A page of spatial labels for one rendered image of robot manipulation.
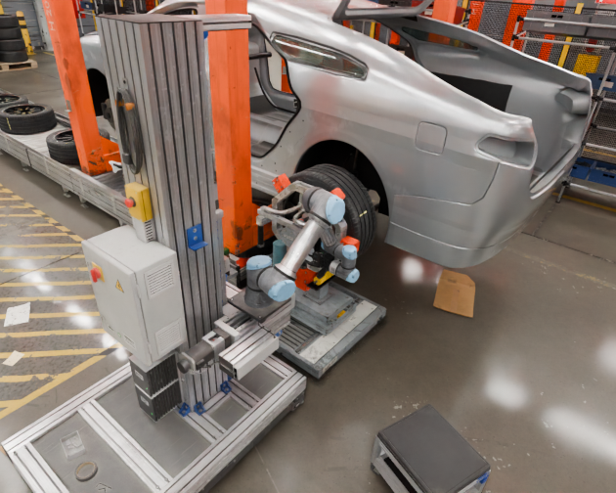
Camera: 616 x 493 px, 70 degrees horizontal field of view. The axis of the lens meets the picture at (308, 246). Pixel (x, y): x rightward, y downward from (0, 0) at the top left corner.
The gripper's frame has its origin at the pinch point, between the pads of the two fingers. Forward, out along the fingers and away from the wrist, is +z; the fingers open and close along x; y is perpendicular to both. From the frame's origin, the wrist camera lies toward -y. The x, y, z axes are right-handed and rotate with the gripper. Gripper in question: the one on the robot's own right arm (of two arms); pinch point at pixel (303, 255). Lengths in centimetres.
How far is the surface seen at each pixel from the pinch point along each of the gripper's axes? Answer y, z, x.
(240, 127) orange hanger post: 56, 63, -13
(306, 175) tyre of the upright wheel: 32.7, 23.7, -29.0
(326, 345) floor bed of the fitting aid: -75, -10, -16
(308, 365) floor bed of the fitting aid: -76, -12, 5
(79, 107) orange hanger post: 31, 256, -9
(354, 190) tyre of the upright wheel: 28.0, -3.3, -41.0
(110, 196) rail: -48, 240, -13
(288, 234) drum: 4.6, 16.6, -6.0
